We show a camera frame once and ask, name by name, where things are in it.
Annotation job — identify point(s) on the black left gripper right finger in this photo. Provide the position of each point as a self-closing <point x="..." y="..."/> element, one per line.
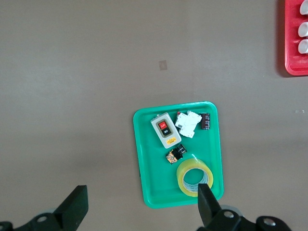
<point x="208" y="207"/>

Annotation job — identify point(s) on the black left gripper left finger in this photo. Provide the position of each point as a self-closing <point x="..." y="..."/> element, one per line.
<point x="72" y="209"/>

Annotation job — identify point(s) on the clear yellowish packing tape roll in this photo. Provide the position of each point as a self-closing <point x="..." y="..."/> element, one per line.
<point x="185" y="167"/>

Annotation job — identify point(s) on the green plastic tray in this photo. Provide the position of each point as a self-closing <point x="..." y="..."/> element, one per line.
<point x="158" y="183"/>

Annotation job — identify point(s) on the red plastic tray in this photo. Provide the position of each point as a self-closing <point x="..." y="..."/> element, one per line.
<point x="291" y="36"/>

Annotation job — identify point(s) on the black yellow push button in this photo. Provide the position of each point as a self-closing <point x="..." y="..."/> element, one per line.
<point x="175" y="155"/>

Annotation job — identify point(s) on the white circuit breaker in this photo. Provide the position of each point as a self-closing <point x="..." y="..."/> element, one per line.
<point x="187" y="125"/>

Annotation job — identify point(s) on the dark brown cylindrical capacitor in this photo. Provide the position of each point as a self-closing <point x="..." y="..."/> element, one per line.
<point x="205" y="121"/>

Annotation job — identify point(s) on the grey on-off switch box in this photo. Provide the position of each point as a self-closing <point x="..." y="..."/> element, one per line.
<point x="166" y="128"/>

